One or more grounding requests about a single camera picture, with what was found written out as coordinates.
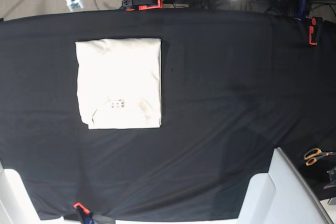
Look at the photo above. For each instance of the white table frame left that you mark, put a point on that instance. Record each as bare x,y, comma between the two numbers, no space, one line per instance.
16,205

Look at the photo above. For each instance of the orange handled scissors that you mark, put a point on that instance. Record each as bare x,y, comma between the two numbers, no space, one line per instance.
315,154

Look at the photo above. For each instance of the black object right edge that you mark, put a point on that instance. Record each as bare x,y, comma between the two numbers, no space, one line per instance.
332,178

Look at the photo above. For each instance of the black table cloth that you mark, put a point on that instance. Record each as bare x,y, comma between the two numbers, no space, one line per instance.
236,85

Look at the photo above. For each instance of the orange black clamp right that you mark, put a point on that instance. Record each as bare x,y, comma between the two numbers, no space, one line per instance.
315,30

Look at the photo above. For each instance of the white table frame right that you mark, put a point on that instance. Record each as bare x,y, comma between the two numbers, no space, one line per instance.
281,195

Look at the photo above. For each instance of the white T-shirt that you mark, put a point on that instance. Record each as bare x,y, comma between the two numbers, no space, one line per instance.
119,83

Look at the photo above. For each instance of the white table frame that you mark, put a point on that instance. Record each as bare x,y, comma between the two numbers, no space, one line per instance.
16,205
281,195

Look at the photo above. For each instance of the orange black clamp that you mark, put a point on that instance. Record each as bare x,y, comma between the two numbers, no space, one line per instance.
132,5
315,30
83,214

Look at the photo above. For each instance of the orange black clamp bottom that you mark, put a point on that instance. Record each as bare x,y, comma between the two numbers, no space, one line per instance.
83,214

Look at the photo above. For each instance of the orange black clamp top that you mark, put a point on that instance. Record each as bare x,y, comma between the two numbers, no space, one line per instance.
132,5

